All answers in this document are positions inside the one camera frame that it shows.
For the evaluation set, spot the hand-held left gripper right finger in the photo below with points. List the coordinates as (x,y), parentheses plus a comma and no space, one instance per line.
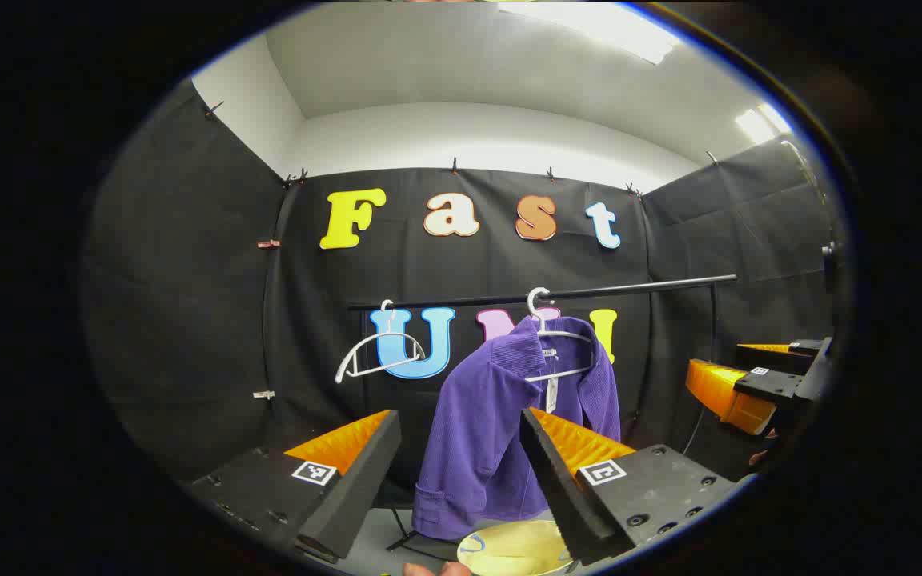
(565,496)

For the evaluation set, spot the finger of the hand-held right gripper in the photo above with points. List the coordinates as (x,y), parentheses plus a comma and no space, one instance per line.
(781,358)
(769,384)

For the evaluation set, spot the black backdrop cloth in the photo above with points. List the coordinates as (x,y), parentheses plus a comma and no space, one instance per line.
(189,280)

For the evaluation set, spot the white hanger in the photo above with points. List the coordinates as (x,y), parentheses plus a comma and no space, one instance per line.
(388,320)
(543,320)

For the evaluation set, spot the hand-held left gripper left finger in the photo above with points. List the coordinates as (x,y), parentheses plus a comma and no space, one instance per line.
(349,504)

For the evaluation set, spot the ceiling light panel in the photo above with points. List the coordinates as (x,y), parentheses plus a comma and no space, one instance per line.
(597,24)
(763,124)

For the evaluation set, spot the group of backdrop clips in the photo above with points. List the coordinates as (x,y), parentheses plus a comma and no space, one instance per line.
(269,243)

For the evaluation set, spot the black clothes rack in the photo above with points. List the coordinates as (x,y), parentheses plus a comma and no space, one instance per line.
(629,286)

